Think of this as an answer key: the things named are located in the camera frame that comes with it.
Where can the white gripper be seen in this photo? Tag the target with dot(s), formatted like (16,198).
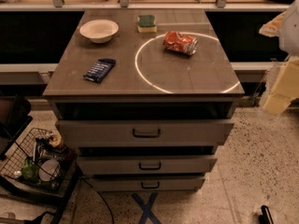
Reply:
(290,32)

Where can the red coke can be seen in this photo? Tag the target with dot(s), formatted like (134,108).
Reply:
(181,43)

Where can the green yellow sponge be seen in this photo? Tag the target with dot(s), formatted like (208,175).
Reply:
(146,24)

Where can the grey drawer cabinet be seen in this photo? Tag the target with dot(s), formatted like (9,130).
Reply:
(148,81)

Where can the blue snack bar packet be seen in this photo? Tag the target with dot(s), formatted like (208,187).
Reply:
(99,70)

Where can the white bowl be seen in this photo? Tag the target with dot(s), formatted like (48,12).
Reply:
(99,31)

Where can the top grey drawer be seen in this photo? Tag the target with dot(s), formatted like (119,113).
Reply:
(144,133)

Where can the grey drawer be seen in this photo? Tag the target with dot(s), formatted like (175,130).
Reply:
(148,183)
(144,133)
(146,165)

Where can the bottom grey drawer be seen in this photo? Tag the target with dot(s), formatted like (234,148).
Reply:
(148,183)

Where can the middle grey drawer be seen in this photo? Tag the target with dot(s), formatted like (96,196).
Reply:
(146,165)

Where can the white cup in basket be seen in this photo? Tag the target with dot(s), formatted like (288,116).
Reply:
(49,170)

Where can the green packet in basket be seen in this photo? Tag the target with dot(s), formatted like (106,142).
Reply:
(29,170)

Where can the black wire basket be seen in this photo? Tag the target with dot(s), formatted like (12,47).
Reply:
(39,145)

